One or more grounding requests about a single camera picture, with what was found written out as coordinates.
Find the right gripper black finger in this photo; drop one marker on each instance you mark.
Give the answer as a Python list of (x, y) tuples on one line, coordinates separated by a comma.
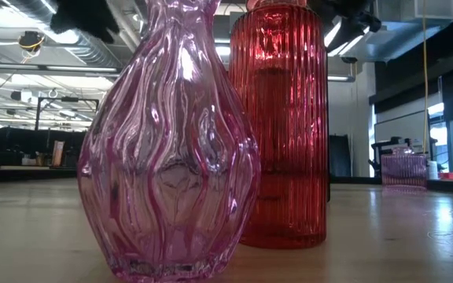
[(358, 24)]

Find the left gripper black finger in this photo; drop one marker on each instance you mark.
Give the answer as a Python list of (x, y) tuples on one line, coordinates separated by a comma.
[(85, 17)]

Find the red ribbed cylinder vase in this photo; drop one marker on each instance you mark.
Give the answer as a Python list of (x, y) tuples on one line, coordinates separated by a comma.
[(289, 137)]

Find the pink ribbed glass vase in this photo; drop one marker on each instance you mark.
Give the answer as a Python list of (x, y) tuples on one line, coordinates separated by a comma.
[(404, 171)]

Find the pink wavy glass vase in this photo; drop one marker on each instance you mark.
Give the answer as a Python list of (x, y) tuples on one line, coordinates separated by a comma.
[(167, 157)]

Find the short ceiling light strip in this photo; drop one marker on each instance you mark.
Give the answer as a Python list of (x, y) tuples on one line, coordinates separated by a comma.
[(340, 78)]

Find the long ceiling light strip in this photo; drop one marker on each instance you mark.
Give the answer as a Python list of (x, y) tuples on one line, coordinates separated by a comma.
[(34, 68)]

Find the black standing panel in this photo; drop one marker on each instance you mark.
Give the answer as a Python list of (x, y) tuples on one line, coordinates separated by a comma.
[(340, 157)]

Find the peach paper bag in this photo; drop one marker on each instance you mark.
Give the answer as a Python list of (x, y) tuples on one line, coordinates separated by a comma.
[(58, 153)]

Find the black desk row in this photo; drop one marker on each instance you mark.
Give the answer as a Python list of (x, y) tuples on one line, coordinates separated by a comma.
[(14, 149)]

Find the white paper roll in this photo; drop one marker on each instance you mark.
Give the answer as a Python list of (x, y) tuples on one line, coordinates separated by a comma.
[(433, 171)]

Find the red flat box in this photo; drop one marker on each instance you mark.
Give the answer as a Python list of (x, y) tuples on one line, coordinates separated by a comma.
[(450, 175)]

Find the black security camera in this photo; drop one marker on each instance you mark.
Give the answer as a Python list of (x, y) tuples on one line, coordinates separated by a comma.
[(348, 60)]

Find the black overhead gantry frame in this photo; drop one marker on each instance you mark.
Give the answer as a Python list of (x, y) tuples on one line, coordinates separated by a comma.
[(37, 114)]

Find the black table edge rail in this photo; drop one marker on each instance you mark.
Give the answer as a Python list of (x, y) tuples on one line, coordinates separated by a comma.
[(348, 179)]

